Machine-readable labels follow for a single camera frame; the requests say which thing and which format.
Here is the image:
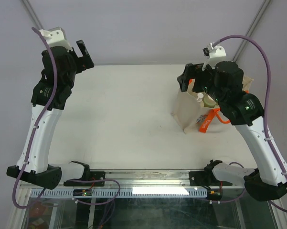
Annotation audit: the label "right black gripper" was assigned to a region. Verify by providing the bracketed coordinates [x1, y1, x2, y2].
[178, 63, 227, 105]

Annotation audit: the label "beige canvas bag orange handles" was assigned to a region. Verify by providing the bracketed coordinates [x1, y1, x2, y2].
[170, 75, 254, 135]

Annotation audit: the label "cream pump lotion bottle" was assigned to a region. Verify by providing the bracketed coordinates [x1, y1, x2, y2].
[196, 93, 204, 107]

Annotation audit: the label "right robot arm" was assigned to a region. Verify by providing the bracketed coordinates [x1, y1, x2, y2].
[177, 61, 287, 201]

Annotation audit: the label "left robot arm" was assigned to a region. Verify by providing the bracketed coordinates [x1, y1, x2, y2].
[6, 40, 94, 190]

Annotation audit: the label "green bottle beige cap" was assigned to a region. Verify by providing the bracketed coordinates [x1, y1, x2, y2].
[203, 95, 216, 108]

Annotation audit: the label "black connector box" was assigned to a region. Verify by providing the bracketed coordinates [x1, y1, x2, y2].
[206, 190, 223, 201]

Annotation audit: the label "small electronics board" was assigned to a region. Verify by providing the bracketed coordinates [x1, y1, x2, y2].
[73, 189, 94, 197]

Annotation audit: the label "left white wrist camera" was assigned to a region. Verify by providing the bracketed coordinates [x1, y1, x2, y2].
[39, 27, 72, 51]

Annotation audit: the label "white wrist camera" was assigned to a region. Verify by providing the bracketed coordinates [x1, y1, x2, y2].
[202, 43, 226, 71]
[39, 27, 72, 51]

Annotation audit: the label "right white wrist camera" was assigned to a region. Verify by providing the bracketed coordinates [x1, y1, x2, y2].
[202, 43, 226, 71]

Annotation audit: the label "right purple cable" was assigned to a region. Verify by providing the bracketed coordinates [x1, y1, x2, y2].
[209, 35, 287, 213]

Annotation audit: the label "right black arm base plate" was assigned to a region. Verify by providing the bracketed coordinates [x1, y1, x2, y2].
[189, 171, 232, 187]

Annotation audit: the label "aluminium mounting rail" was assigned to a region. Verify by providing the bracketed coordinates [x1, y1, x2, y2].
[19, 169, 245, 189]

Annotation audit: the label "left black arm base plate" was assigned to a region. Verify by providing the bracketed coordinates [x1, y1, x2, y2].
[64, 171, 106, 188]

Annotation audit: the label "grey slotted cable duct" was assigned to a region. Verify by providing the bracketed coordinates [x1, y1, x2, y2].
[42, 187, 207, 198]

